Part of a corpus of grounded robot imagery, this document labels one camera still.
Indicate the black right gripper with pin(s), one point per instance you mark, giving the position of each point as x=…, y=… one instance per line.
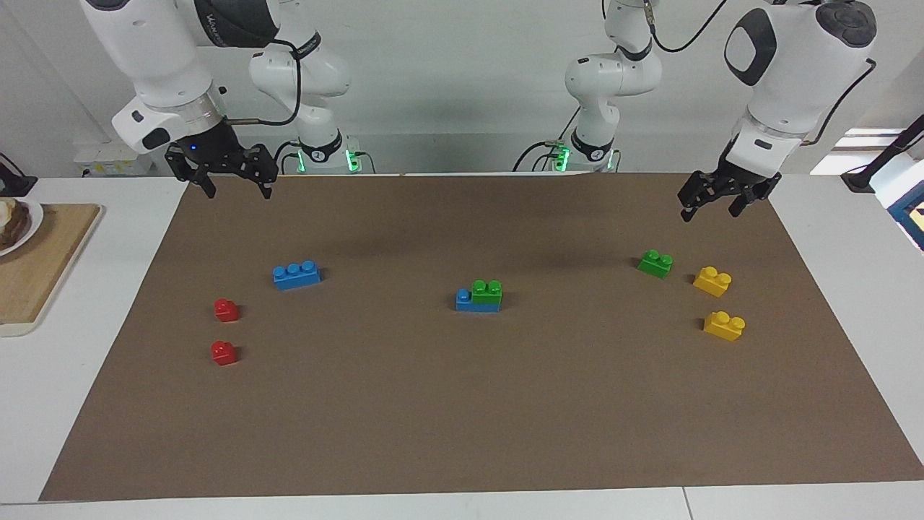
x=213, y=152

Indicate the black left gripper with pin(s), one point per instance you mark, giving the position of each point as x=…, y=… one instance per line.
x=743, y=180

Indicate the green two-stud toy block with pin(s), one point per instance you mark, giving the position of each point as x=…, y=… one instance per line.
x=655, y=266
x=487, y=292

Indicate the blue three-stud toy block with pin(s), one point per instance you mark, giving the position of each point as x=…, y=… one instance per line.
x=465, y=303
x=296, y=277

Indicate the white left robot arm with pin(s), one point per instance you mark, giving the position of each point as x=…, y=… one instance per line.
x=794, y=65

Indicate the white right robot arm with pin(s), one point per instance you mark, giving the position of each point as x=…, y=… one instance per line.
x=166, y=58

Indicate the yellow two-stud toy block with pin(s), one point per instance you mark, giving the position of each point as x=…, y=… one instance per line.
x=723, y=327
x=712, y=283

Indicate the red small toy block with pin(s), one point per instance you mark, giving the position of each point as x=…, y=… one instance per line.
x=223, y=354
x=227, y=311

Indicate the white power strip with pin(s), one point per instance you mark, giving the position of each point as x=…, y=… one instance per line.
x=108, y=159

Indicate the black angled stand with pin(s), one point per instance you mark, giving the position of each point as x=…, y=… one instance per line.
x=884, y=155

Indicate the blue framed panel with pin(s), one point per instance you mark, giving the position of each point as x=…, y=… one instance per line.
x=911, y=217

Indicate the white plate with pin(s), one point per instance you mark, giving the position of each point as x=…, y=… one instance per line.
x=35, y=220

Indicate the wooden cutting board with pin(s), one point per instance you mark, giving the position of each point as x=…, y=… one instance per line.
x=43, y=282

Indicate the black clamp base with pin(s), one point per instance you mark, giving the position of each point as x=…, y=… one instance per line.
x=14, y=184

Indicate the brown toasted bread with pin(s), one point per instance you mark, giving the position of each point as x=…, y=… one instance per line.
x=11, y=224

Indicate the brown table mat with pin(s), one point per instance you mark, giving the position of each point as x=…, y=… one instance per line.
x=462, y=404

